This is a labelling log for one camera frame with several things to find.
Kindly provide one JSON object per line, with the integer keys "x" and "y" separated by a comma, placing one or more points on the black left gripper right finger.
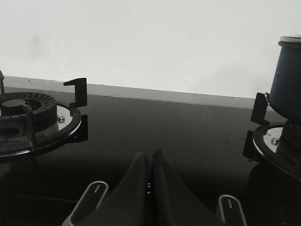
{"x": 176, "y": 204}

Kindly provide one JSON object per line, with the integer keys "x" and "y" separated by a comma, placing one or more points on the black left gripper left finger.
{"x": 125, "y": 205}

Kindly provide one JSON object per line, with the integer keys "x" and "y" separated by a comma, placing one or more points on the right burner with pot support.
{"x": 274, "y": 142}

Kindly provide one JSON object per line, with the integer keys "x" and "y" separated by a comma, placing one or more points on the burner with pot support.
{"x": 274, "y": 142}
{"x": 32, "y": 123}

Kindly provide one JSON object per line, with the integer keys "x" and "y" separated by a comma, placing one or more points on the left burner with pot support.
{"x": 32, "y": 123}

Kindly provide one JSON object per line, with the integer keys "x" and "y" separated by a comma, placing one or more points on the dark blue cooking pot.
{"x": 285, "y": 93}

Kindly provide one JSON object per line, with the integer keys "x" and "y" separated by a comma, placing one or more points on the left silver stove knob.
{"x": 88, "y": 203}

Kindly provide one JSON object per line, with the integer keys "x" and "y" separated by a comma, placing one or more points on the silver stove knob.
{"x": 229, "y": 211}
{"x": 88, "y": 203}

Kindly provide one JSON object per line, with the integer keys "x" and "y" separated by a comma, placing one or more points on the right silver stove knob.
{"x": 229, "y": 211}

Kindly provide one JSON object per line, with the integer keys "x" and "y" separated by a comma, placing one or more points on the black glass gas cooktop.
{"x": 203, "y": 144}

